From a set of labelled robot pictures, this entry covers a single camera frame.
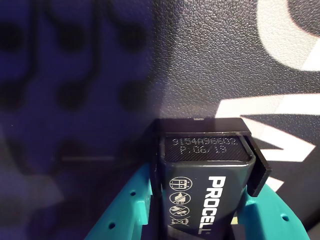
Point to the small black battery pack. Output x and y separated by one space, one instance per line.
200 200

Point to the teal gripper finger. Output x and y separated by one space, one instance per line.
270 220
117 212

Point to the black WOWROBO printed mat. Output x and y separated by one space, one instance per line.
200 62

